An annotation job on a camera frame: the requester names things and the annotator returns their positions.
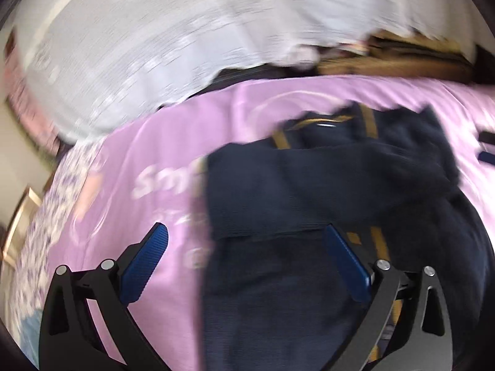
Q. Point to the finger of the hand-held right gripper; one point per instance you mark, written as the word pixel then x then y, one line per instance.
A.
pixel 487 157

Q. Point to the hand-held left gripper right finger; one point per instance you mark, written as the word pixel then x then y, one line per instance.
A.
pixel 348 264

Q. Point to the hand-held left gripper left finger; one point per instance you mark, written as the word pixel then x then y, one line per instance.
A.
pixel 145 264

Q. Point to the navy knit sweater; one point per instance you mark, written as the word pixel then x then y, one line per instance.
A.
pixel 309 185

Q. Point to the purple printed blanket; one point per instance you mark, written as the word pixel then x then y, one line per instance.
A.
pixel 162 154

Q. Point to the pale pink cloth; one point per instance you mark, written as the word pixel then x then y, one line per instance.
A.
pixel 301 56

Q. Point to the dark cloth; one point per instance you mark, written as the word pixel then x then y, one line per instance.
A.
pixel 251 74

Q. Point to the white lace cloth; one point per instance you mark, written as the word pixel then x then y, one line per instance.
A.
pixel 154 46

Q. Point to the window with pale frame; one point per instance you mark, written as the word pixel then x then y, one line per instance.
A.
pixel 23 216

